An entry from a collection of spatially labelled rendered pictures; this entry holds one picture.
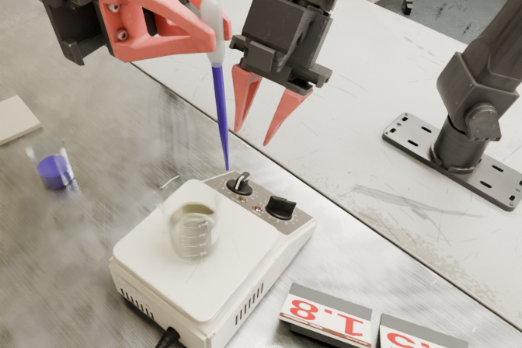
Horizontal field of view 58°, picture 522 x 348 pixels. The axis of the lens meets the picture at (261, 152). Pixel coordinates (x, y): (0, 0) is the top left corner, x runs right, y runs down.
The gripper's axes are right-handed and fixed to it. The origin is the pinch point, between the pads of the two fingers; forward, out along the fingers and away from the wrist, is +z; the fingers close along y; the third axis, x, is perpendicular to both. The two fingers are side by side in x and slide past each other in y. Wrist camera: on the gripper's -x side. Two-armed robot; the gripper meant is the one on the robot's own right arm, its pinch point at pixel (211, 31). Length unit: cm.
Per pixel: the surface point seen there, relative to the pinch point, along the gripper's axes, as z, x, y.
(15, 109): -42, 30, 0
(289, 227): 2.7, 26.8, 5.8
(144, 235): -6.6, 22.6, -5.6
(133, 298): -5.5, 28.1, -9.6
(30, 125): -37.3, 30.0, -0.2
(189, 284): 0.3, 22.7, -6.7
